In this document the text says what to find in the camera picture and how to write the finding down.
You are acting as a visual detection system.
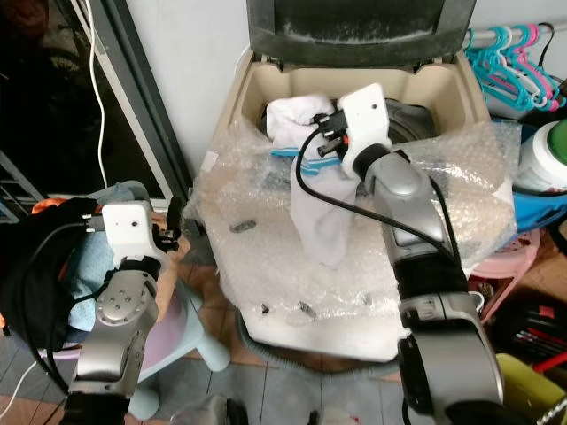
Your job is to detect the white cloth garment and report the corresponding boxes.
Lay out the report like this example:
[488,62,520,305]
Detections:
[266,95,362,270]

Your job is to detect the beige top-load washing machine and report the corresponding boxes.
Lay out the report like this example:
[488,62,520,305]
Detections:
[198,0,522,364]

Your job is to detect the blue and pink clothes hangers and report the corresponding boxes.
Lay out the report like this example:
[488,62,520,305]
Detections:
[463,23,567,113]

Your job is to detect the clear bubble wrap sheet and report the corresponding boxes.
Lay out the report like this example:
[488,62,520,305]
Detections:
[195,117,524,330]

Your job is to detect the pale plastic stool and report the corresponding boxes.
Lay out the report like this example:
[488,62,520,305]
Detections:
[138,279,231,421]

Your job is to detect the dark grey washer lid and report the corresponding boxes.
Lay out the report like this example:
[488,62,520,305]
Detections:
[245,0,478,69]

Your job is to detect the black garment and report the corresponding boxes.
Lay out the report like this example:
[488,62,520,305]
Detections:
[0,197,107,351]

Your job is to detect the pink plastic basin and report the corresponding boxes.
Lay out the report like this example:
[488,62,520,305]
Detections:
[462,232,543,286]

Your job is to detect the white detergent bottle green cap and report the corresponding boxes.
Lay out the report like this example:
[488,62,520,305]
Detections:
[512,120,567,197]

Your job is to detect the blue plastic basin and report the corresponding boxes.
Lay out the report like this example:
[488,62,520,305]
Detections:
[489,188,567,259]

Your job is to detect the yellow-green plastic container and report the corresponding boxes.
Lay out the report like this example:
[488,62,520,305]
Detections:
[494,352,567,425]

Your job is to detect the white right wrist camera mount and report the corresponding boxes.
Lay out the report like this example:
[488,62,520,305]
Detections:
[337,83,391,171]

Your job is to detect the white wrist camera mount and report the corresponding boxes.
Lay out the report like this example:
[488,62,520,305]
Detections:
[337,83,391,171]
[101,202,166,268]

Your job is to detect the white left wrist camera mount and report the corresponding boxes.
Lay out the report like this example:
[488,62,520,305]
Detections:
[101,202,166,268]

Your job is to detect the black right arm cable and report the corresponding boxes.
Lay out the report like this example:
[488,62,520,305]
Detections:
[296,122,469,259]

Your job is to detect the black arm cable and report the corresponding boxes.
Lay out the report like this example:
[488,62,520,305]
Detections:
[11,214,109,404]
[296,122,469,259]

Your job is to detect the dark sliding door frame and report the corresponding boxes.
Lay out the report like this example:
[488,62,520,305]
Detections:
[73,0,192,213]

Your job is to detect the white wall cable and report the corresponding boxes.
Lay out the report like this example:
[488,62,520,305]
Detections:
[82,0,113,192]

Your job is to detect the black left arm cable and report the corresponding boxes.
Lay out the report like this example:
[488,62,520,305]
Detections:
[11,214,109,404]

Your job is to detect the white floor cable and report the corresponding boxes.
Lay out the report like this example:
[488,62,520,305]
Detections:
[0,359,47,419]

